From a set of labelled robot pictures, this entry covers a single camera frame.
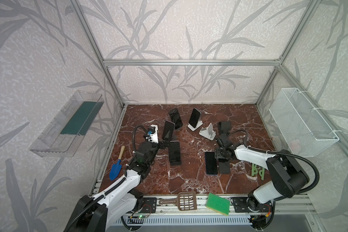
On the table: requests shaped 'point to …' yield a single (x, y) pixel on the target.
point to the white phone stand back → (196, 124)
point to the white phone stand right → (208, 132)
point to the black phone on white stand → (192, 128)
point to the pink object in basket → (295, 146)
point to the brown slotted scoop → (186, 201)
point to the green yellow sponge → (218, 204)
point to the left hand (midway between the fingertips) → (163, 130)
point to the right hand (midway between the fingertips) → (220, 151)
